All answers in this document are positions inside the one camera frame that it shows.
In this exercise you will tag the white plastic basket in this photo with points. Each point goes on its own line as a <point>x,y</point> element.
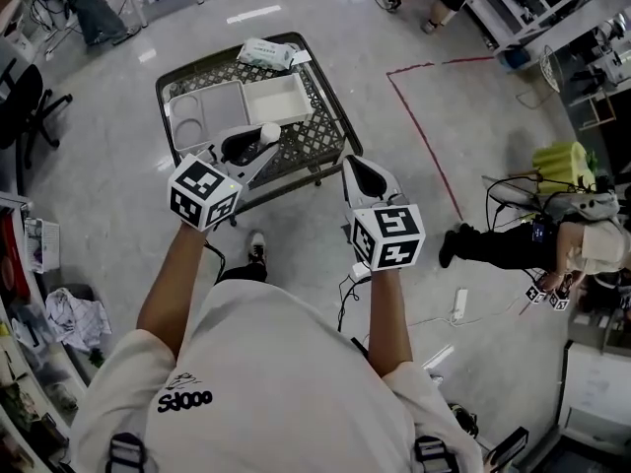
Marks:
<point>42,244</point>

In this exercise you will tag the white plastic lunch box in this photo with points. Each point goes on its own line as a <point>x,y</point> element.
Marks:
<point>222,106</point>

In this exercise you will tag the black office chair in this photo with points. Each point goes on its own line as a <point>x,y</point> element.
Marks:
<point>24,111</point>

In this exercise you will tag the dark lattice metal table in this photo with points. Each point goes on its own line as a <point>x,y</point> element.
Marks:
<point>315,136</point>

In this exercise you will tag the curved white shelf unit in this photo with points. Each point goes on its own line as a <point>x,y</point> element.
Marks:
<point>24,362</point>

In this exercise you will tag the small white card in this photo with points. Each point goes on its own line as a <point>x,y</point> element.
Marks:
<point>301,57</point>

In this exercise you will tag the person's white t-shirt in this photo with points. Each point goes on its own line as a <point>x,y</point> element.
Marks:
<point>276,387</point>

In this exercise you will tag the black bag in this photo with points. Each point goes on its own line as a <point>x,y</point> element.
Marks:
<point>466,419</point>

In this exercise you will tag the person's right forearm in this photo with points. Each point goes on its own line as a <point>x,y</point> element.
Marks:
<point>389,318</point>

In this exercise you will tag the white wet wipes pack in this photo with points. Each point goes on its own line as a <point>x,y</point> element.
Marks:
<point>266,53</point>

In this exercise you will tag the small green plant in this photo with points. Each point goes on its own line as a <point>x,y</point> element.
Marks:
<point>96,358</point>

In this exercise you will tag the white power strip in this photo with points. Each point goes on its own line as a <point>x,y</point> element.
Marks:
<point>460,303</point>

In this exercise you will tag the small white ball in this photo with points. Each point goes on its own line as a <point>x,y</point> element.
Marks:
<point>270,133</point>

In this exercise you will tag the white shelving rack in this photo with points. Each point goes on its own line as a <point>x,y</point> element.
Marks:
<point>532,3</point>

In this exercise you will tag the white cabinet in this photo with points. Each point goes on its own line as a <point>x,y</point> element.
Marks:
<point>599,392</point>

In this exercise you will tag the person's left shoe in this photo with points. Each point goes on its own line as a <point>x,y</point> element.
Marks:
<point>256,248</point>

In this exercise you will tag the blue bin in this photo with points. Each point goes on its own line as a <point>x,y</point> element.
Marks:
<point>513,59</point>

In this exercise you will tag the person's left forearm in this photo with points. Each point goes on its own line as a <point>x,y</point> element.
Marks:
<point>165,289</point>

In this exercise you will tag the person's left leg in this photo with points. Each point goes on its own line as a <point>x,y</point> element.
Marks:
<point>244,274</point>

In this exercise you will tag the yellow-green stool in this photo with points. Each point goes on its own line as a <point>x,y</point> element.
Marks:
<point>559,158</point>

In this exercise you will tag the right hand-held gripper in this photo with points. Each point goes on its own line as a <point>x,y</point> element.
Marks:
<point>389,237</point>

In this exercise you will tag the checked white cloth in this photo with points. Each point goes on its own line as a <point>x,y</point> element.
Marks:
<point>76,318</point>

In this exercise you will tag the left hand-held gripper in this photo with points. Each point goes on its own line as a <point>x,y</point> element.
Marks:
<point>204,192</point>

